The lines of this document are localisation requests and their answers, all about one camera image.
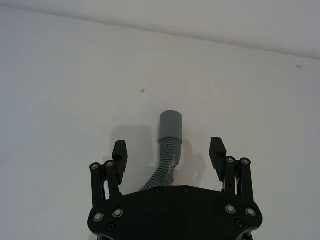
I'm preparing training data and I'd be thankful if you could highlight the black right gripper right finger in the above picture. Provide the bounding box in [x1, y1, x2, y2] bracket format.
[208, 136, 256, 204]

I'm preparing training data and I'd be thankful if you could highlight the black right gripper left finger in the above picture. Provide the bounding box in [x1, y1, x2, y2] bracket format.
[90, 140, 130, 204]

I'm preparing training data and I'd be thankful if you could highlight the grey ribbed hose with cuff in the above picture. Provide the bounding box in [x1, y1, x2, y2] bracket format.
[137, 109, 184, 192]

